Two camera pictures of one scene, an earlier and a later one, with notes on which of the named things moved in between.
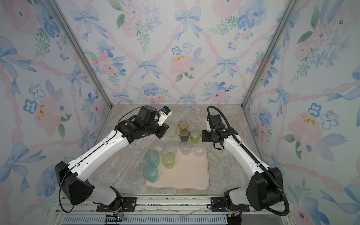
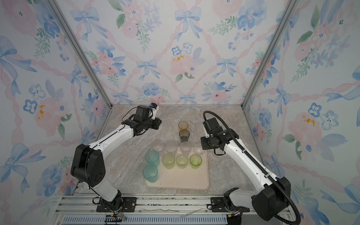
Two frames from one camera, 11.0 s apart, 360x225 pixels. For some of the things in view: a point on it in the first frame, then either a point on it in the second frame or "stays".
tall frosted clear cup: (171, 146) stays
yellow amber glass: (183, 124) stays
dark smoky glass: (184, 134) stays
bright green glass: (195, 135) -> (195, 160)
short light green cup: (172, 131) -> (182, 161)
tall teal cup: (150, 173) stays
